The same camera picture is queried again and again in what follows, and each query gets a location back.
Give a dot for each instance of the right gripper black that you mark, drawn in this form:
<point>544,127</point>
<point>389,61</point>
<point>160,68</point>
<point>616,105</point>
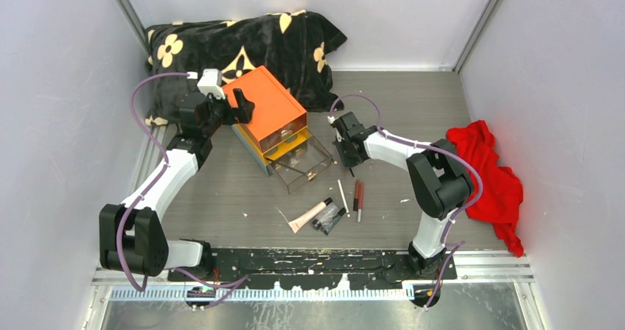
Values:
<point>348,162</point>

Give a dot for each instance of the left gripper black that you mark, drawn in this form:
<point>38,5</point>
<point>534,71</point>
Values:
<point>243,114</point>

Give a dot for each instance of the orange drawer organizer box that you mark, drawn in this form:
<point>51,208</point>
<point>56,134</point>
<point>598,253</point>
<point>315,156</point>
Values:
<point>278,122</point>

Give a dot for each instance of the clear bottom drawer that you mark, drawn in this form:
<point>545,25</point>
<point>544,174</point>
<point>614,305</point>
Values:
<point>298,160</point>

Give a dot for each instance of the white makeup pencil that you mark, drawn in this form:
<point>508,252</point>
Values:
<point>343,197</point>

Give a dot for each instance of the black mascara tube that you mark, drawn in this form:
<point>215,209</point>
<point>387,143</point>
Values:
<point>328,226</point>

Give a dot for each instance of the clear black makeup bottle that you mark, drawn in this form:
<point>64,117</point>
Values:
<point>325,216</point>

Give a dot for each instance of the pink makeup tube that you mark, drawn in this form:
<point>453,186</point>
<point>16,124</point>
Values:
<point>301,221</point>

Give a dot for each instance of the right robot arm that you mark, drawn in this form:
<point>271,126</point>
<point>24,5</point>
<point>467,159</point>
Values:
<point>440,181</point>

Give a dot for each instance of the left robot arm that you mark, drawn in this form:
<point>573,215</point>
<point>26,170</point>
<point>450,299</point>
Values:
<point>131,237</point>

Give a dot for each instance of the black floral blanket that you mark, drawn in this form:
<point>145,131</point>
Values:
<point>293,47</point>

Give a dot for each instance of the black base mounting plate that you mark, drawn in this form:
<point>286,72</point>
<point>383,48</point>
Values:
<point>313,269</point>

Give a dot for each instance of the red cloth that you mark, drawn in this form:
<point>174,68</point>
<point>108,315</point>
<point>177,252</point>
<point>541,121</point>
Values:
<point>502,196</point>

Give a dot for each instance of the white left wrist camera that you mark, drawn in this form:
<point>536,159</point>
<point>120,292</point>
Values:
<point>210,84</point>

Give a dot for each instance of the aluminium front rail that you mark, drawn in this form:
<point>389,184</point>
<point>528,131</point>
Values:
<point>473,268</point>

